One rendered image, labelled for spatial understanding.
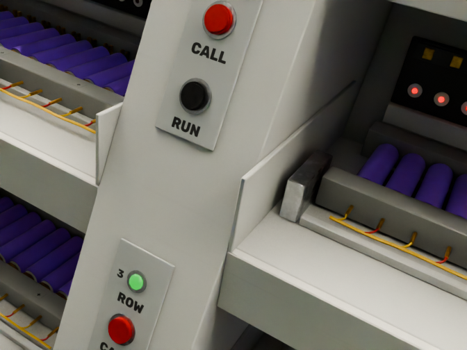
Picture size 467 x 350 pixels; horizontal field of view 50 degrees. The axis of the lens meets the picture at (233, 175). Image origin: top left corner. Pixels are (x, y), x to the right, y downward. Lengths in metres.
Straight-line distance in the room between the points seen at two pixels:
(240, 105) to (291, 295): 0.11
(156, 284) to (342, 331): 0.11
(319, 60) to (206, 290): 0.15
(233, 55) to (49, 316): 0.29
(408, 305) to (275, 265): 0.07
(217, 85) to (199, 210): 0.07
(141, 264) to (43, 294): 0.18
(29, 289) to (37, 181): 0.14
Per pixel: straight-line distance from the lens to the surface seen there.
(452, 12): 0.28
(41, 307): 0.47
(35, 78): 0.42
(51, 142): 0.37
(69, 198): 0.35
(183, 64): 0.29
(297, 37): 0.27
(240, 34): 0.28
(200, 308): 0.30
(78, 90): 0.39
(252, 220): 0.30
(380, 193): 0.33
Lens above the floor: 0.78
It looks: 12 degrees down
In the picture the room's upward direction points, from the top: 19 degrees clockwise
